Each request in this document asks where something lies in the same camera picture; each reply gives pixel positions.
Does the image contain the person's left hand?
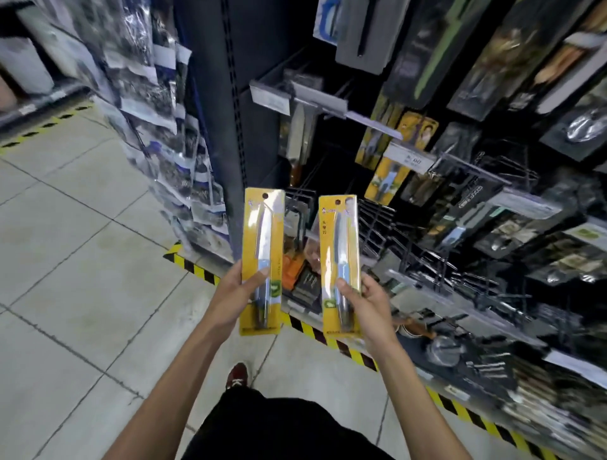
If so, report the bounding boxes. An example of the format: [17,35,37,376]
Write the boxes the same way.
[203,260,270,340]

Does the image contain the person's right hand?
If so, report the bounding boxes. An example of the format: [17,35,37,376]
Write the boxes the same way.
[336,272,402,354]

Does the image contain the yellow carded knife package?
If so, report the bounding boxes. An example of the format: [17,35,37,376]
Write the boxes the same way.
[238,188,286,337]
[318,194,362,340]

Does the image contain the person's right forearm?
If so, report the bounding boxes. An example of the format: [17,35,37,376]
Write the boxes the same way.
[377,342,472,460]

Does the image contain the person's left forearm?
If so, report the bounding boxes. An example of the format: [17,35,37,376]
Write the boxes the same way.
[102,322,229,460]

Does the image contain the orange packaged item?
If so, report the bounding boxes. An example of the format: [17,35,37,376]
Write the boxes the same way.
[282,252,307,291]

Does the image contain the black packaged item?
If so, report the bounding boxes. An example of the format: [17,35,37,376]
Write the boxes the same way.
[291,269,324,307]

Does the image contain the yellow black hazard tape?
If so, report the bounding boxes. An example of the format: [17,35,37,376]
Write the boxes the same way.
[163,244,561,460]
[0,101,94,155]

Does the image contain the red shoe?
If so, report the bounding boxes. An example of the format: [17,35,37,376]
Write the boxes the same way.
[226,362,249,390]

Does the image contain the round steel strainer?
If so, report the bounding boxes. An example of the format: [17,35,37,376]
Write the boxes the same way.
[425,335,468,368]

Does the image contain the yellow hanging tool package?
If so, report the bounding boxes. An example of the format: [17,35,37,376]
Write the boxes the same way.
[364,112,440,207]
[355,95,405,171]

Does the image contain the black carded peeler package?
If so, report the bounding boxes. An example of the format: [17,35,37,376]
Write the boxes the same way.
[421,176,504,253]

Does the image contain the white shelf price tag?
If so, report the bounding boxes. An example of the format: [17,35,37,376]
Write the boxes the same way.
[543,349,607,390]
[383,142,437,175]
[249,81,291,116]

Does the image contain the black shorts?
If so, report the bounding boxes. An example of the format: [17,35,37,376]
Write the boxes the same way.
[181,386,395,460]

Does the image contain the clear shelf price tag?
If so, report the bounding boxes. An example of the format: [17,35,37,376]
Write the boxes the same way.
[345,111,404,141]
[487,187,563,220]

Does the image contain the black hanging tool package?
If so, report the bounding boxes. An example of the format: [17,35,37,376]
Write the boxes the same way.
[400,122,483,207]

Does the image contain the row of hanging clear packets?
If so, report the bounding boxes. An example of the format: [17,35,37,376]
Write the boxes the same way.
[33,0,234,262]

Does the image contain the dark blue shelf upright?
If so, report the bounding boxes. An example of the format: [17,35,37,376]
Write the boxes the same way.
[173,0,306,260]

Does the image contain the grey shelf price tag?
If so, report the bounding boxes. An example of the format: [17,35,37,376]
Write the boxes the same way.
[290,82,350,119]

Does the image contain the row of packaged steel utensils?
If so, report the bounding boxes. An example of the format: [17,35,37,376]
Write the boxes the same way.
[462,348,607,458]

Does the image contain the green white price tag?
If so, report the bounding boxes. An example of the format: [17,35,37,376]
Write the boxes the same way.
[563,222,607,253]

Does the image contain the black package with green knife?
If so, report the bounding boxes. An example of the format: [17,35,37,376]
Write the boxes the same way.
[382,0,492,111]

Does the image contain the grey carded knife package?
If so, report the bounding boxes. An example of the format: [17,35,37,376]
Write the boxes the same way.
[335,0,411,76]

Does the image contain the blue white package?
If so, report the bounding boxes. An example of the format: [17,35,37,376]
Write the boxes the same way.
[312,0,343,46]

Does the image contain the black package with brown tool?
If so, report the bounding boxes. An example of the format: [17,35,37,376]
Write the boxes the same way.
[447,0,594,122]

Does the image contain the grey store shelf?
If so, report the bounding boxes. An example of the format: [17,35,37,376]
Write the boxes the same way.
[0,80,91,136]

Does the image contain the black package with steel ladle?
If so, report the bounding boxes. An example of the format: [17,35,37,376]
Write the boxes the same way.
[540,78,607,163]

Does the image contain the white roll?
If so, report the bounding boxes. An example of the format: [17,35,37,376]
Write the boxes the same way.
[0,37,55,95]

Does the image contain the black wire display hooks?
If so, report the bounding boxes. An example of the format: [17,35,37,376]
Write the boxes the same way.
[357,198,477,297]

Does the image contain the wooden handle utensil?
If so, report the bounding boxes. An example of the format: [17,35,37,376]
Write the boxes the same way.
[393,316,437,340]

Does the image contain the cleaver with wooden handle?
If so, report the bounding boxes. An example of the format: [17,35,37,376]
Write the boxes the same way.
[285,104,319,187]

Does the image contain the wooden handle knife package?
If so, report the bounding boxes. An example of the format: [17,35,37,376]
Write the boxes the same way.
[509,0,607,115]

